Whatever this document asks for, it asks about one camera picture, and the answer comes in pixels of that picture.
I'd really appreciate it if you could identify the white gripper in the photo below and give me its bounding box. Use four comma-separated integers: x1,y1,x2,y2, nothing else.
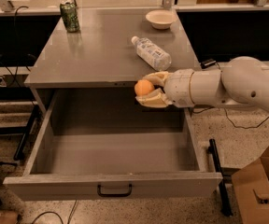
135,69,194,108

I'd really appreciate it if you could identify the black table leg left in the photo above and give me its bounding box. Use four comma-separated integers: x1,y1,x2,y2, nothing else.
13,105,39,161

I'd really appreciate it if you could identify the white paper bowl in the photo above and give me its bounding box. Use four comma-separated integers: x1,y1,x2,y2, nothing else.
146,10,177,30

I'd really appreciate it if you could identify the green soda can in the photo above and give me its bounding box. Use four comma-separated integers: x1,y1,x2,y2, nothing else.
60,0,79,33

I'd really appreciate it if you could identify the small black device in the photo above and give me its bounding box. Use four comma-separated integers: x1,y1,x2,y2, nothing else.
200,59,216,69

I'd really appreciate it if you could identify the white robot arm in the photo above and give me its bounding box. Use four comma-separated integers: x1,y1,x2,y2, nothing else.
134,57,269,113

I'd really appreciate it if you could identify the cardboard box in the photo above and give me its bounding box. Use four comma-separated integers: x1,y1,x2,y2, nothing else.
232,147,269,224

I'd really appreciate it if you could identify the orange fruit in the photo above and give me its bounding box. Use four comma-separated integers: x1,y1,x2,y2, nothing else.
134,79,155,96

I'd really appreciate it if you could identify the clear plastic water bottle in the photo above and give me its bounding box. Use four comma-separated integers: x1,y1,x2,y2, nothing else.
131,36,172,71

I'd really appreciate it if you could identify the open grey top drawer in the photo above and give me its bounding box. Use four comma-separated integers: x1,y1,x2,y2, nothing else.
4,88,222,201

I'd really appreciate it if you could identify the black drawer handle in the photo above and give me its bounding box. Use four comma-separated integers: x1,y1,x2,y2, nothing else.
97,184,133,198

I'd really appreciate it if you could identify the black metal bar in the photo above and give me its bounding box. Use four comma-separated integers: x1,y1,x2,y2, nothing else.
208,138,234,217

